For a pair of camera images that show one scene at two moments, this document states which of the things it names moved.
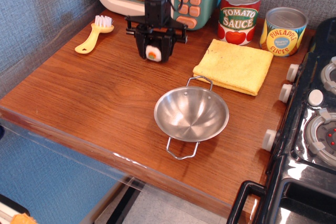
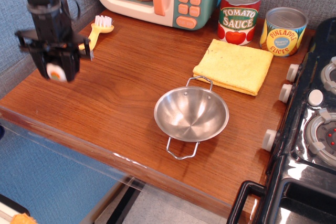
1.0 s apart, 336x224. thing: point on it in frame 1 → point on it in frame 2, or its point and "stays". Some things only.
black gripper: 157,17 → 53,40
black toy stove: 301,185 stays
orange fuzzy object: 22,219 stays
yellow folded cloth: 234,68 stays
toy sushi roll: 154,51 → 55,73
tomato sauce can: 239,11 stays
